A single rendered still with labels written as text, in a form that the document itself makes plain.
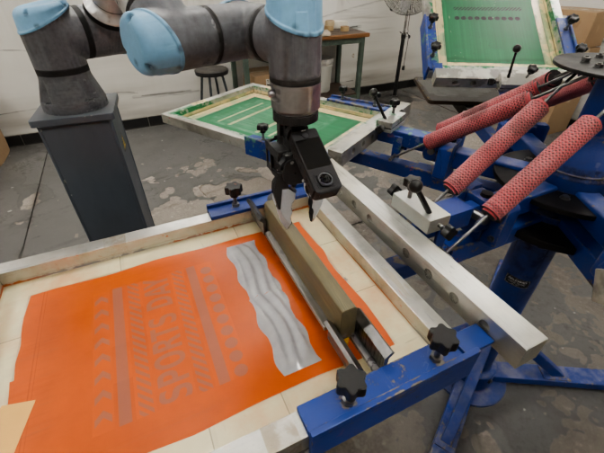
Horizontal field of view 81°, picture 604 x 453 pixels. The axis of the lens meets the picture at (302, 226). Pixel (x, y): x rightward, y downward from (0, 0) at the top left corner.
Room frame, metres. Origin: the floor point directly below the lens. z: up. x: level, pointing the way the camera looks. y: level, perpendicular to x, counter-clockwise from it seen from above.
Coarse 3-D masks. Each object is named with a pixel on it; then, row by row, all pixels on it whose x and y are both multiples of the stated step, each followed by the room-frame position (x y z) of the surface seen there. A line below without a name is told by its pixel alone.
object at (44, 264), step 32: (192, 224) 0.69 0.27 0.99; (224, 224) 0.72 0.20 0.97; (32, 256) 0.57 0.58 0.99; (64, 256) 0.57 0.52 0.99; (96, 256) 0.59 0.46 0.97; (352, 256) 0.61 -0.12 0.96; (0, 288) 0.50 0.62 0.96; (384, 288) 0.50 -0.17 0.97; (416, 320) 0.41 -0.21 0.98; (288, 416) 0.24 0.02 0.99; (224, 448) 0.20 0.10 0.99; (256, 448) 0.20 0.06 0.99; (288, 448) 0.20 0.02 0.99
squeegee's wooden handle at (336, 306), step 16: (272, 208) 0.66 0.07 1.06; (272, 224) 0.64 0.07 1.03; (288, 240) 0.56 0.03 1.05; (304, 240) 0.54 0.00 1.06; (288, 256) 0.56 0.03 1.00; (304, 256) 0.50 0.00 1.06; (304, 272) 0.49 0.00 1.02; (320, 272) 0.45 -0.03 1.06; (320, 288) 0.43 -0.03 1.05; (336, 288) 0.41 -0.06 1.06; (320, 304) 0.42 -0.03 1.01; (336, 304) 0.38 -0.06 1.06; (352, 304) 0.38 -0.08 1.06; (336, 320) 0.37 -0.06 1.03; (352, 320) 0.37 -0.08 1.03
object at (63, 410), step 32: (288, 288) 0.51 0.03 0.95; (256, 320) 0.43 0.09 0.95; (256, 352) 0.36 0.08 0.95; (320, 352) 0.36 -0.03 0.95; (352, 352) 0.36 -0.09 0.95; (32, 384) 0.30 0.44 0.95; (64, 384) 0.30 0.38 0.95; (224, 384) 0.30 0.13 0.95; (256, 384) 0.30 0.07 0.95; (288, 384) 0.30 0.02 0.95; (32, 416) 0.25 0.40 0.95; (64, 416) 0.25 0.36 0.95; (160, 416) 0.25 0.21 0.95; (192, 416) 0.25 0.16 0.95; (224, 416) 0.25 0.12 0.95; (32, 448) 0.21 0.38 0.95; (64, 448) 0.21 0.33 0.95; (96, 448) 0.21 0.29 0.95; (128, 448) 0.21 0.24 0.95
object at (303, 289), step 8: (272, 240) 0.62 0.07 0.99; (280, 248) 0.59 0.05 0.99; (280, 256) 0.57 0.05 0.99; (288, 264) 0.54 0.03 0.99; (288, 272) 0.53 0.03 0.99; (296, 272) 0.52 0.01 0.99; (296, 280) 0.49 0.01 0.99; (304, 288) 0.48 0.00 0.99; (304, 296) 0.46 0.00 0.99; (312, 304) 0.43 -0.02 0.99; (320, 312) 0.42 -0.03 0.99; (320, 320) 0.40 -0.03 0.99
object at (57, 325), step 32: (192, 256) 0.61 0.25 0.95; (224, 256) 0.61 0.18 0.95; (320, 256) 0.61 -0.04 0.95; (64, 288) 0.51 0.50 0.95; (96, 288) 0.51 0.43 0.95; (224, 288) 0.51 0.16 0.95; (32, 320) 0.43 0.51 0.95; (64, 320) 0.43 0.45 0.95; (32, 352) 0.36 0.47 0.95; (64, 352) 0.36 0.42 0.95
